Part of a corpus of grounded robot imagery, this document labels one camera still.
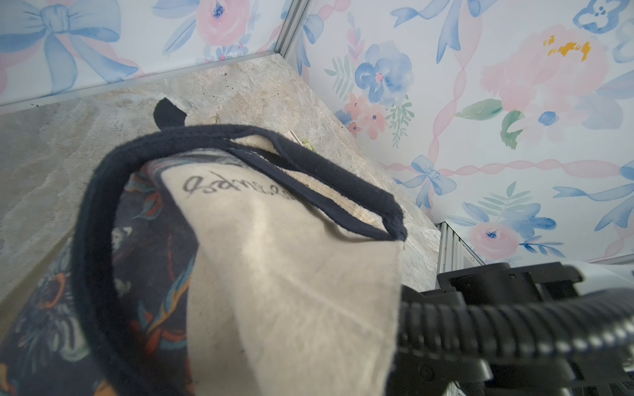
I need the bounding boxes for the green bamboo folding fan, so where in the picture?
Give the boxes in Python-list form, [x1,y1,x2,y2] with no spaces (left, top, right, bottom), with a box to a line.
[287,130,315,152]

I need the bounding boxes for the beige tote bag navy handles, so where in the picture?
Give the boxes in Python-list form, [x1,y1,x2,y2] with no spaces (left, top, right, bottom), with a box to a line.
[1,101,407,395]

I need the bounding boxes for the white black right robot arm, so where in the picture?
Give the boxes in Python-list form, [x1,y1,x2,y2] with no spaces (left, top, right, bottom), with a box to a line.
[386,262,633,395]

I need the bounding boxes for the aluminium corner post right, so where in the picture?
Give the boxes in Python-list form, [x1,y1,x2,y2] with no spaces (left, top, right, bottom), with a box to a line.
[436,222,485,288]

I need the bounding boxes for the aluminium corner post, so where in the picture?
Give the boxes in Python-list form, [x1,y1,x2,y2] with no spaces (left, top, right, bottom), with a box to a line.
[272,0,311,58]
[436,222,485,288]

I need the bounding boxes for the aluminium corner post left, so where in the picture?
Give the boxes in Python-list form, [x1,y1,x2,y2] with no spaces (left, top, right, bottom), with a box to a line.
[272,0,311,58]

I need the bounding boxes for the black corrugated cable conduit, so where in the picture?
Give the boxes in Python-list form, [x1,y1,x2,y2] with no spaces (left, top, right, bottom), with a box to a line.
[398,289,634,362]

